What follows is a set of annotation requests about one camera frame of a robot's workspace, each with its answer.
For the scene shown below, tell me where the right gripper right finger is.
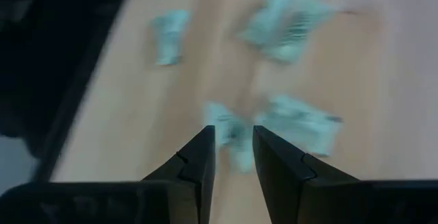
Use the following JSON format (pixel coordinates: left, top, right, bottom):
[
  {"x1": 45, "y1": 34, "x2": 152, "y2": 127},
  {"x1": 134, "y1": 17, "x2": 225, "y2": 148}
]
[{"x1": 253, "y1": 125, "x2": 360, "y2": 224}]

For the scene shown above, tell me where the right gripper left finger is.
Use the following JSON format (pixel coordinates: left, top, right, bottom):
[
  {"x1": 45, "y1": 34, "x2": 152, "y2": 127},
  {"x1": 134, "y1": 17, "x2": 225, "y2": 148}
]
[{"x1": 141, "y1": 125, "x2": 217, "y2": 224}]

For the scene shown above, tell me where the green stevia packet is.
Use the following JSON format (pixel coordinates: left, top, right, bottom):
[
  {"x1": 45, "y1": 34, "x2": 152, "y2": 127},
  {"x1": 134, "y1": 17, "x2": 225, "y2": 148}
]
[
  {"x1": 203, "y1": 99, "x2": 257, "y2": 176},
  {"x1": 149, "y1": 9, "x2": 192, "y2": 67},
  {"x1": 255, "y1": 92, "x2": 344, "y2": 159},
  {"x1": 238, "y1": 0, "x2": 339, "y2": 64}
]

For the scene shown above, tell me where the black bag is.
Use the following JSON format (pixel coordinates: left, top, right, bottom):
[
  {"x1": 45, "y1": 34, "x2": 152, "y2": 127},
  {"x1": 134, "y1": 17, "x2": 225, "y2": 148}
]
[{"x1": 0, "y1": 0, "x2": 116, "y2": 140}]

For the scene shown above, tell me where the black metal table frame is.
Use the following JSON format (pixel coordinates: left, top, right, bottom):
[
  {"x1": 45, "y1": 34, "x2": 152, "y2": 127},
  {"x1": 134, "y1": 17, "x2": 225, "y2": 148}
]
[{"x1": 30, "y1": 0, "x2": 138, "y2": 184}]

